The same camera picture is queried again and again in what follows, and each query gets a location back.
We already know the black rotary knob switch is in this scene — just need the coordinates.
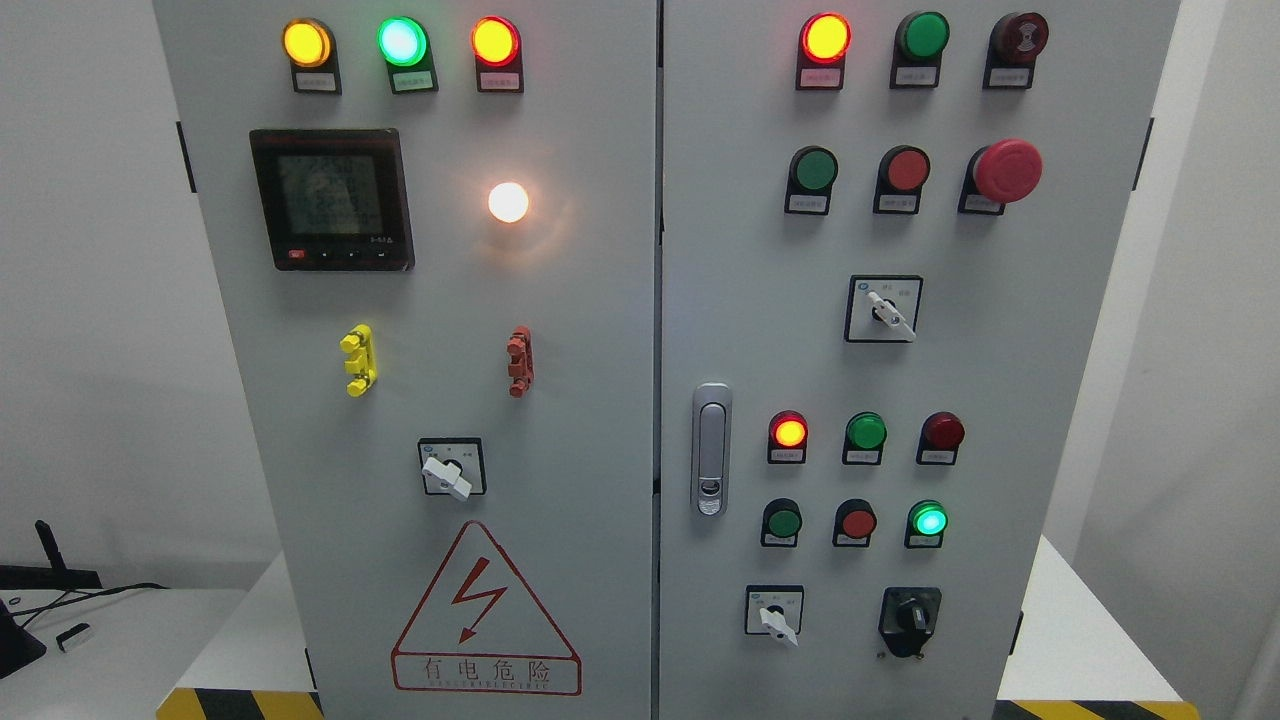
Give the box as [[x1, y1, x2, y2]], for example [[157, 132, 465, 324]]
[[878, 585, 943, 659]]

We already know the grey electrical control cabinet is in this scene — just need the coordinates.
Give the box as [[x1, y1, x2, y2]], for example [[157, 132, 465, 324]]
[[154, 1, 1179, 719]]

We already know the red terminal clip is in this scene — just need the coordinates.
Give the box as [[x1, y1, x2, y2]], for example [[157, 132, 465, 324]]
[[506, 325, 535, 398]]

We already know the red lit indicator middle left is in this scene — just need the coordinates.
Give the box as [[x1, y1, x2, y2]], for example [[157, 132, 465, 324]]
[[767, 410, 808, 464]]

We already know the red lit indicator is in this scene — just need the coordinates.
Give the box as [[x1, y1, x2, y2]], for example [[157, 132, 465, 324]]
[[795, 12, 852, 91], [767, 410, 808, 464]]

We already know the white glowing lamp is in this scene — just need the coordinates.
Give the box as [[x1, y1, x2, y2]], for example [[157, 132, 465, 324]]
[[486, 181, 531, 224]]

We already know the green push button lower left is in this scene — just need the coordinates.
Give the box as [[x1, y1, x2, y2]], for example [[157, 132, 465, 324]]
[[760, 498, 803, 548]]

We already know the green push button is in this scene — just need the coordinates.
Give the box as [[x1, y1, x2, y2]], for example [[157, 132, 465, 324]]
[[783, 145, 838, 217], [760, 498, 803, 548]]

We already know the green indicator middle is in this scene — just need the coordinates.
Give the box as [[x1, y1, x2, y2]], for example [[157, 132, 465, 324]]
[[841, 411, 887, 466]]

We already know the green push button upper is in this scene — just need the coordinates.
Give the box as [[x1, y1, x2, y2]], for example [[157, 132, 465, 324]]
[[783, 145, 838, 217]]

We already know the red push button lower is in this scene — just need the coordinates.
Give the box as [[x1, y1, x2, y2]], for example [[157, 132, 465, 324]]
[[831, 498, 878, 548]]

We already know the red push button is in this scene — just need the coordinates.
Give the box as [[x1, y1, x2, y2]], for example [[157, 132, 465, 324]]
[[873, 145, 931, 215], [831, 498, 878, 548]]

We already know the yellow terminal clip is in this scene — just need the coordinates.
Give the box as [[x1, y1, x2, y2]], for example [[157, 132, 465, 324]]
[[339, 323, 378, 398]]

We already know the red indicator middle right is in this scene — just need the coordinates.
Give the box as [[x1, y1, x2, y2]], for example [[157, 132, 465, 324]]
[[916, 411, 966, 466]]

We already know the red high voltage warning sticker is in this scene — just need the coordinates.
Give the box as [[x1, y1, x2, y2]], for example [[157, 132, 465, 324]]
[[390, 520, 582, 696]]

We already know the red push button upper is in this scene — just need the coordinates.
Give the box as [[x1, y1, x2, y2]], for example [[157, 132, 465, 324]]
[[873, 145, 931, 215]]

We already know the green indicator lower right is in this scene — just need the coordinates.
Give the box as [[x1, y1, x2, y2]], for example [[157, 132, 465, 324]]
[[902, 498, 948, 550]]

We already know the black digital power meter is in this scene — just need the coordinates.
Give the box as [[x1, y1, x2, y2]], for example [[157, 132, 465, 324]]
[[250, 128, 415, 272]]

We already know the red lit indicator left door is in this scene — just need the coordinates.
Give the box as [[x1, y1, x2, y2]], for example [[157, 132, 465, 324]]
[[470, 15, 524, 94]]

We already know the red lit indicator right top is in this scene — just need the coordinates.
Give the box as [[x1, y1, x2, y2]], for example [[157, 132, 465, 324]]
[[795, 12, 852, 91]]

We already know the green lit indicator light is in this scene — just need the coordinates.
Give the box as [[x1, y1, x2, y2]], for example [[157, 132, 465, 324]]
[[378, 15, 439, 94]]

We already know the red emergency stop mushroom button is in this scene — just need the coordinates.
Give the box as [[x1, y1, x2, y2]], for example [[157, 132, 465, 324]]
[[957, 138, 1044, 217]]

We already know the green unlit indicator right top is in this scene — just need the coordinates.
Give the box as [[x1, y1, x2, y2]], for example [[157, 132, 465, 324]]
[[890, 12, 950, 88]]

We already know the yellow indicator light top left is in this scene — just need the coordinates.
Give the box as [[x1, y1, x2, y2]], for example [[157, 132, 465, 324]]
[[282, 17, 340, 95]]

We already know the dark red buzzer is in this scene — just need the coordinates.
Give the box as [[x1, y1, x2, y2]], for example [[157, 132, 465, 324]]
[[983, 12, 1050, 91]]

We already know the small black white device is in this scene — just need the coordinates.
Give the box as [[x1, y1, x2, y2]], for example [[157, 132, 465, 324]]
[[55, 623, 93, 653]]

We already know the black stand at left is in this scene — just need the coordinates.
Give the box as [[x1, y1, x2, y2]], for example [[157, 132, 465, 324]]
[[0, 519, 102, 682]]

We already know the silver door latch handle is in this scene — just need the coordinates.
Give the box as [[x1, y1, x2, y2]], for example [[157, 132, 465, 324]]
[[691, 382, 732, 518]]

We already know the white selector switch left door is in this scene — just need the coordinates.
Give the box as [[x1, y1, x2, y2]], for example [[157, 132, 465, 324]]
[[417, 437, 486, 502]]

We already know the white selector switch upper right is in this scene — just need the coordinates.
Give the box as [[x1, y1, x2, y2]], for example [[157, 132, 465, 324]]
[[844, 275, 924, 343]]

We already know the white selector switch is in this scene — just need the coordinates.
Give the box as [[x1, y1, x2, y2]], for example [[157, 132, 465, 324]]
[[844, 275, 924, 343], [744, 584, 805, 647]]

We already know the white selector switch lower right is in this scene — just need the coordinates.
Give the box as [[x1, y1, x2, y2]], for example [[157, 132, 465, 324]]
[[744, 584, 805, 647]]

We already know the black cable on table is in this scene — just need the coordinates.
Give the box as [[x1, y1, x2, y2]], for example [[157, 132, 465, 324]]
[[10, 582, 169, 629]]

